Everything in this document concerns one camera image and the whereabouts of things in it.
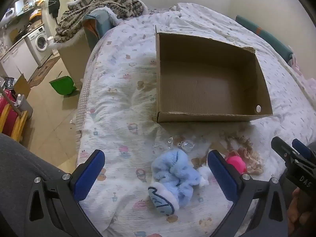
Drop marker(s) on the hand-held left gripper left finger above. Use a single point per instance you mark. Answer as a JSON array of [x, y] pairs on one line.
[[90, 175]]

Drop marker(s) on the brown patterned knit blanket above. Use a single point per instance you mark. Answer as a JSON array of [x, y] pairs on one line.
[[98, 2]]

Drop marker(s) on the dark printed bag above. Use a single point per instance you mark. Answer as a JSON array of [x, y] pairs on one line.
[[9, 82]]

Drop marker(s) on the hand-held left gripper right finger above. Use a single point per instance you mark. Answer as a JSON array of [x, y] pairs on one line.
[[221, 175]]

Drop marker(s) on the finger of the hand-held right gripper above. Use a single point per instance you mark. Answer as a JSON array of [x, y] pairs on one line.
[[301, 149], [282, 148]]

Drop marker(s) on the grey plastic container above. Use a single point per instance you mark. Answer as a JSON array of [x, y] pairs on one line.
[[24, 107]]

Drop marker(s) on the beige frilly cloth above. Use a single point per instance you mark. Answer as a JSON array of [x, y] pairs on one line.
[[234, 140], [253, 160]]

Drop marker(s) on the printed bed sheet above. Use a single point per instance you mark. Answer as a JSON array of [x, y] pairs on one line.
[[118, 54]]

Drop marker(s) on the pale pink cloth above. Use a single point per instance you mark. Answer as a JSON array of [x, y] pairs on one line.
[[308, 84]]

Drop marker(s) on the beige upholstered furniture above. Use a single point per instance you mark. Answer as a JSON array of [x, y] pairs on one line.
[[74, 64]]

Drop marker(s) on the teal cushion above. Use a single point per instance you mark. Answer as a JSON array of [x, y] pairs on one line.
[[101, 21], [266, 35]]

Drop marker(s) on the cardboard box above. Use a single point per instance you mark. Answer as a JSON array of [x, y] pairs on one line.
[[209, 84]]

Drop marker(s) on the patterned floor rug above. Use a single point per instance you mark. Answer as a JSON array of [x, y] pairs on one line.
[[45, 70]]

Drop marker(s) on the blue plush slipper sock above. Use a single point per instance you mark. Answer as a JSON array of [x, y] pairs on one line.
[[177, 175]]

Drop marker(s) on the white washing machine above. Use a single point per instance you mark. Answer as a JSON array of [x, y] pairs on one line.
[[39, 42]]

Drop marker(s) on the clear plastic bag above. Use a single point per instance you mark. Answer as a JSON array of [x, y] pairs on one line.
[[182, 143]]

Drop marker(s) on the small white sock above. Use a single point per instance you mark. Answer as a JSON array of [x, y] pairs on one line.
[[203, 176]]

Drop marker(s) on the black hanging garment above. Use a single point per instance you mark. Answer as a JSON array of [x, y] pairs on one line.
[[54, 5]]

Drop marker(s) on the person's right hand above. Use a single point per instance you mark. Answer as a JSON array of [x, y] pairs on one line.
[[295, 207]]

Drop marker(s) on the cardboard sheet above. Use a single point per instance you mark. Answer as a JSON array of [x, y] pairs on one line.
[[22, 86]]

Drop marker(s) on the red suitcase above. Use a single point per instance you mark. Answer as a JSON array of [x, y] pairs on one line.
[[5, 108]]

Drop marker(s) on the green plastic dustpan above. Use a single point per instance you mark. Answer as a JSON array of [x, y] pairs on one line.
[[63, 85]]

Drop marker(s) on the white kitchen cabinet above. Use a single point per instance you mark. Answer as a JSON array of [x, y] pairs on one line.
[[19, 59]]

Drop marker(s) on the bright pink fabric piece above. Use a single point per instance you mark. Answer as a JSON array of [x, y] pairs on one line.
[[235, 163]]

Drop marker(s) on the cluttered kitchen wall shelf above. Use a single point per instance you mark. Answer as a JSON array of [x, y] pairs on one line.
[[24, 7]]

